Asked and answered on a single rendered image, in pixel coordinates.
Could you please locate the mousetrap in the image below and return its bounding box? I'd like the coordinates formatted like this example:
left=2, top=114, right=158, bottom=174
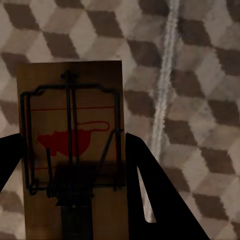
left=16, top=60, right=129, bottom=240

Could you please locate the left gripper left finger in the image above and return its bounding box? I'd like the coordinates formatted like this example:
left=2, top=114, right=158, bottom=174
left=0, top=133, right=21, bottom=192

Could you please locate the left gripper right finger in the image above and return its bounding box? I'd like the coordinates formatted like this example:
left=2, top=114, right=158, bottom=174
left=125, top=133, right=210, bottom=240

